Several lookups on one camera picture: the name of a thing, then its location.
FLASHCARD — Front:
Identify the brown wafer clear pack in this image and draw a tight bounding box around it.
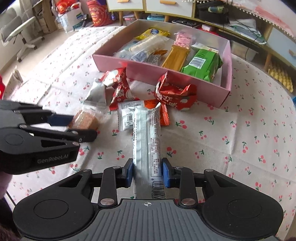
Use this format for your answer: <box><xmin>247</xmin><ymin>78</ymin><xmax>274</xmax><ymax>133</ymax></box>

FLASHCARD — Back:
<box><xmin>68</xmin><ymin>109</ymin><xmax>102</xmax><ymax>130</ymax></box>

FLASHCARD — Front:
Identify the long silver white snack pack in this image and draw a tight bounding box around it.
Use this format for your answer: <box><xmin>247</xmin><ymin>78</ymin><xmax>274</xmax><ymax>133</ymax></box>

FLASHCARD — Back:
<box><xmin>132</xmin><ymin>101</ymin><xmax>167</xmax><ymax>200</ymax></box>

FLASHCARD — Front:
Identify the orange white snack pack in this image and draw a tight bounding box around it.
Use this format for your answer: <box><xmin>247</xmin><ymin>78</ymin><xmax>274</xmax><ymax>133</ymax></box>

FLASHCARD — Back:
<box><xmin>117</xmin><ymin>99</ymin><xmax>170</xmax><ymax>132</ymax></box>

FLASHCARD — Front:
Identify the green snack pack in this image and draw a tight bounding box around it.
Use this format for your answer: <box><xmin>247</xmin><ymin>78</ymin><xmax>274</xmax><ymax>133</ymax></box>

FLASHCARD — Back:
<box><xmin>181</xmin><ymin>49</ymin><xmax>223</xmax><ymax>82</ymax></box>

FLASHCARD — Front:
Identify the white rice cake pack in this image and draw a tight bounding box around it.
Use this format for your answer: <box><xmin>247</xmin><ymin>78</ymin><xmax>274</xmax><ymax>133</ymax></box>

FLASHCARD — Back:
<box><xmin>128</xmin><ymin>35</ymin><xmax>169</xmax><ymax>53</ymax></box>

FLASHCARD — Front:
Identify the gold snack pack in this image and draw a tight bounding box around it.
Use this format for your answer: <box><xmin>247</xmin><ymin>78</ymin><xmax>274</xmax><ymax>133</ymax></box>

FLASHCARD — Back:
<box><xmin>162</xmin><ymin>45</ymin><xmax>190</xmax><ymax>71</ymax></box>

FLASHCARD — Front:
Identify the pink nougat bar pack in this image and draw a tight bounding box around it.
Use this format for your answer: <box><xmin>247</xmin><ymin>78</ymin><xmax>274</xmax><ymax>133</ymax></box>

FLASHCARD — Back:
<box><xmin>174</xmin><ymin>32</ymin><xmax>193</xmax><ymax>49</ymax></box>

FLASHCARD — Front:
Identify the small silver snack pack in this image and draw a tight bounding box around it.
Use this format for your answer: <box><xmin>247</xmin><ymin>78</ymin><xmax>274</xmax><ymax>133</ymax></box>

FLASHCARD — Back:
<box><xmin>83</xmin><ymin>81</ymin><xmax>106</xmax><ymax>108</ymax></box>

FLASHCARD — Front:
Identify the red candy wrapper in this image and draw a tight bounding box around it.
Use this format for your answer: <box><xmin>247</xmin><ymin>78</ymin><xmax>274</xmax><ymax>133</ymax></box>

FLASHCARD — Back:
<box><xmin>100</xmin><ymin>67</ymin><xmax>139</xmax><ymax>111</ymax></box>
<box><xmin>154</xmin><ymin>72</ymin><xmax>197</xmax><ymax>110</ymax></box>

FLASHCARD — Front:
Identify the cherry print tablecloth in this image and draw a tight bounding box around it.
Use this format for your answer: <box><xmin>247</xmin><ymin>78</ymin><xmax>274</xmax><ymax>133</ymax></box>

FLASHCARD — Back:
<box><xmin>2</xmin><ymin>25</ymin><xmax>296</xmax><ymax>240</ymax></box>

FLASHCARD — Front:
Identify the white office chair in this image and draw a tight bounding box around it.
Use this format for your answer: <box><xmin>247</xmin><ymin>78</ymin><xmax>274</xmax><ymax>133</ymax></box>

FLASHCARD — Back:
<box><xmin>1</xmin><ymin>8</ymin><xmax>45</xmax><ymax>63</ymax></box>

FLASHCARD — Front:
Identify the blue white milk candy pack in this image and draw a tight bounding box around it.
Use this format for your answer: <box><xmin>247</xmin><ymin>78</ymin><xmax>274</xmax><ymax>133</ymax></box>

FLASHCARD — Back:
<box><xmin>114</xmin><ymin>49</ymin><xmax>168</xmax><ymax>66</ymax></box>

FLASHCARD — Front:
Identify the white shopping bag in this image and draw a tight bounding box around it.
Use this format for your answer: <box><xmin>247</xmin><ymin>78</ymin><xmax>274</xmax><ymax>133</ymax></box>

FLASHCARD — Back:
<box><xmin>58</xmin><ymin>2</ymin><xmax>84</xmax><ymax>33</ymax></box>

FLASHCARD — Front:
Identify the yellow snack pack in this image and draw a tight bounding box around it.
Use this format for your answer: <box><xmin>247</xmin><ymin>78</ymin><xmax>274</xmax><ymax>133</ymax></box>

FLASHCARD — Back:
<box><xmin>135</xmin><ymin>28</ymin><xmax>170</xmax><ymax>41</ymax></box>

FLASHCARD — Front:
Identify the red lantern bag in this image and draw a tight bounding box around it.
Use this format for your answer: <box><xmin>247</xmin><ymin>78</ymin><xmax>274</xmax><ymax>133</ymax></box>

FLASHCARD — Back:
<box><xmin>87</xmin><ymin>0</ymin><xmax>112</xmax><ymax>27</ymax></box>

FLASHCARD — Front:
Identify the cream white snack pack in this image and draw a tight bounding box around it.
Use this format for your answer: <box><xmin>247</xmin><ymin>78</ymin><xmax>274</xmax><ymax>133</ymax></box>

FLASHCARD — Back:
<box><xmin>191</xmin><ymin>42</ymin><xmax>219</xmax><ymax>53</ymax></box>

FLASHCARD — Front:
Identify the clear storage bin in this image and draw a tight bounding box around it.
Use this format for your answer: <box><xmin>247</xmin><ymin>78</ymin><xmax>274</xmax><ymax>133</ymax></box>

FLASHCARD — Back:
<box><xmin>230</xmin><ymin>40</ymin><xmax>257</xmax><ymax>62</ymax></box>

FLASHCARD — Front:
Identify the yellow egg tray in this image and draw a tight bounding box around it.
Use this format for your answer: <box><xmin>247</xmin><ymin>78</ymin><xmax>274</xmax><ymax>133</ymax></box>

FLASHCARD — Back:
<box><xmin>267</xmin><ymin>62</ymin><xmax>294</xmax><ymax>93</ymax></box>

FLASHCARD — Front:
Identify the black storage case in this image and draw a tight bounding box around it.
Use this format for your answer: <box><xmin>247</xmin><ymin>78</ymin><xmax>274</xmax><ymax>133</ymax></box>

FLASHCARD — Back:
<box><xmin>195</xmin><ymin>1</ymin><xmax>229</xmax><ymax>25</ymax></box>

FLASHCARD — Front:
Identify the pink cherry cloth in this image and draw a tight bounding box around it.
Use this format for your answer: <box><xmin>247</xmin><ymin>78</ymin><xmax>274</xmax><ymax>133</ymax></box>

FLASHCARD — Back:
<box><xmin>224</xmin><ymin>0</ymin><xmax>295</xmax><ymax>38</ymax></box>

